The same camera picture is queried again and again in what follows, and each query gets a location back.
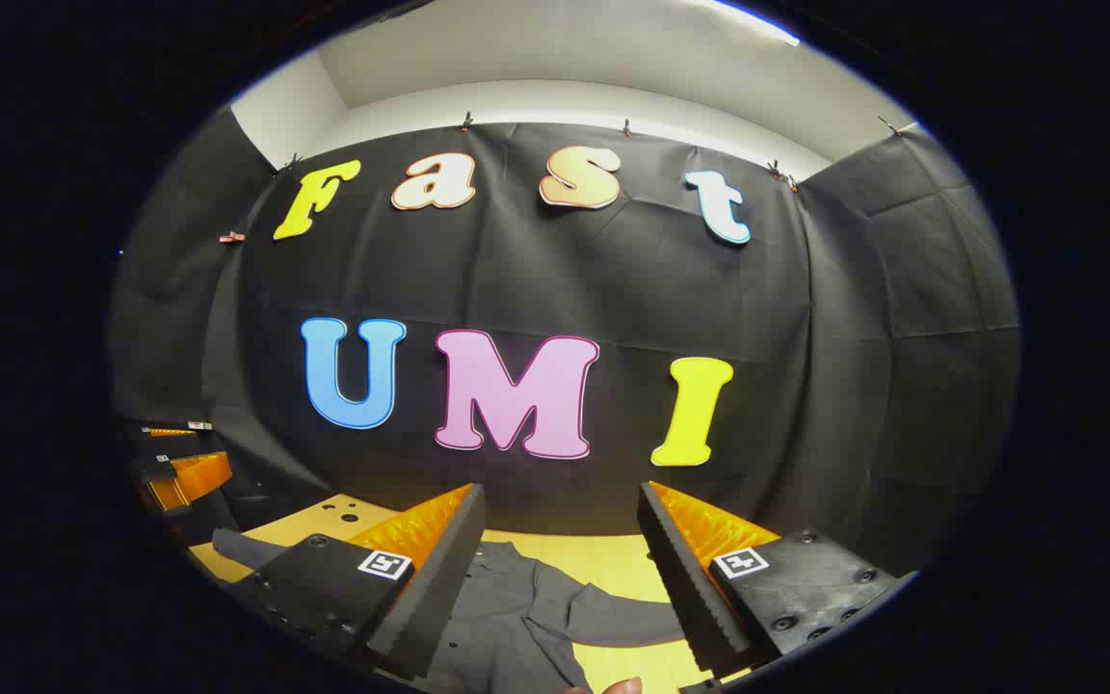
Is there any grey button shirt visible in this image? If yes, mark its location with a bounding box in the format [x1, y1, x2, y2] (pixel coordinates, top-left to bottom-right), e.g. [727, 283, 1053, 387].
[211, 528, 686, 694]

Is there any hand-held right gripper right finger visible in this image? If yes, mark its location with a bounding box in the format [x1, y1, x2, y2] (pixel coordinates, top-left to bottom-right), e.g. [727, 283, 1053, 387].
[637, 480, 903, 679]

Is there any row of small dark clips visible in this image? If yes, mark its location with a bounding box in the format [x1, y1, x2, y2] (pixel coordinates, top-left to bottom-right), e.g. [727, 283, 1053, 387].
[280, 112, 901, 192]

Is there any black backdrop cloth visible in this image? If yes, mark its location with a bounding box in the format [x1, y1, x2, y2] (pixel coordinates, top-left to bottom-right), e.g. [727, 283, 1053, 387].
[107, 104, 1023, 579]

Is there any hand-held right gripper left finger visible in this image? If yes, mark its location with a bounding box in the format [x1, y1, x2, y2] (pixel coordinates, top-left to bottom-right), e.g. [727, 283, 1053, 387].
[227, 482, 487, 681]

